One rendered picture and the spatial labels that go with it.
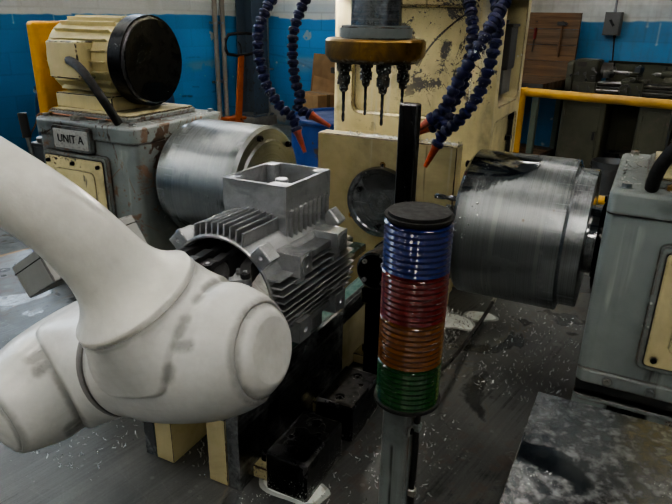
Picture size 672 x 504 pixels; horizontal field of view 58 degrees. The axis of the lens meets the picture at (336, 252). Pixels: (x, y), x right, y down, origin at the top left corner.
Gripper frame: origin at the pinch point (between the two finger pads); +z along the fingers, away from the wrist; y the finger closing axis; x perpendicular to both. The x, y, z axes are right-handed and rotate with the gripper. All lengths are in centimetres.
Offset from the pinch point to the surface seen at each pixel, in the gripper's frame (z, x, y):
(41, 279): -18.6, 3.6, 23.4
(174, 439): -18.5, 24.0, 4.7
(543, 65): 537, 72, 52
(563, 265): 23.7, 9.0, -36.6
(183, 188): 22.5, 7.1, 34.5
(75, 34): 32, -19, 67
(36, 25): 33, -21, 79
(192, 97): 524, 131, 462
